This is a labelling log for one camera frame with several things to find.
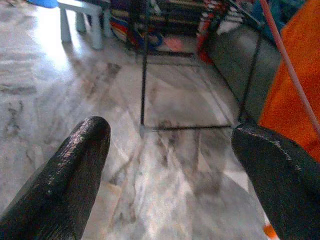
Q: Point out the grey green sofa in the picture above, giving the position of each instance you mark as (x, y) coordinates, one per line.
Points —
(230, 62)

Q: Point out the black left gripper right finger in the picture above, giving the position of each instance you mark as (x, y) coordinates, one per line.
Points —
(280, 180)

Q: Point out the red white striped bag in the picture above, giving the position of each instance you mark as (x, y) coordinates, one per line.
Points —
(207, 32)

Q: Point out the pale blue plastic child chair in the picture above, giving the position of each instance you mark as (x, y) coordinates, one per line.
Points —
(66, 25)

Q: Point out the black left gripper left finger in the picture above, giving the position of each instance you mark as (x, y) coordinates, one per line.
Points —
(62, 175)

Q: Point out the orange shirt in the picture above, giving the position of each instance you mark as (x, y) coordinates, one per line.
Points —
(295, 75)

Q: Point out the pink plastic clothes hanger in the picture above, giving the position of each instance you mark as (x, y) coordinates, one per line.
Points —
(290, 67)

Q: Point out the black metal drying rack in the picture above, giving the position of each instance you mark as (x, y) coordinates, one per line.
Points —
(144, 75)

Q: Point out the blue floor mat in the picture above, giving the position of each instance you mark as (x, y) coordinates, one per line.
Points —
(42, 2)

